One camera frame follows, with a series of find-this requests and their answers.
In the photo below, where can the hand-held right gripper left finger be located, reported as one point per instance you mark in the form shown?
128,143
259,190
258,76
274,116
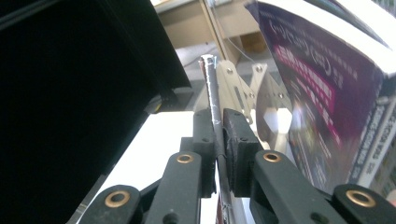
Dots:
205,140

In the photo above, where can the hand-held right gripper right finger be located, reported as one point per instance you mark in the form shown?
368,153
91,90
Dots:
239,149

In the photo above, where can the black curtain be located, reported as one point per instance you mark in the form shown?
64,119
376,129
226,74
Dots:
62,93

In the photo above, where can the brown magazine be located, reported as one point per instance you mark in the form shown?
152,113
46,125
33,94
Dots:
211,93

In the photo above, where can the white board sheet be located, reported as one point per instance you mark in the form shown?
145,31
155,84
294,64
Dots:
149,149

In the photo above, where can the black striped stand base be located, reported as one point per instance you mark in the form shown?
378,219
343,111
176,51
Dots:
174,99

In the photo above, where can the wooden expandable book rack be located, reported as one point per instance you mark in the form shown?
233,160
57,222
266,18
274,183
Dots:
230,84

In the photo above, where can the light wooden desk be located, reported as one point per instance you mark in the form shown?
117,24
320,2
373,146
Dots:
186,25

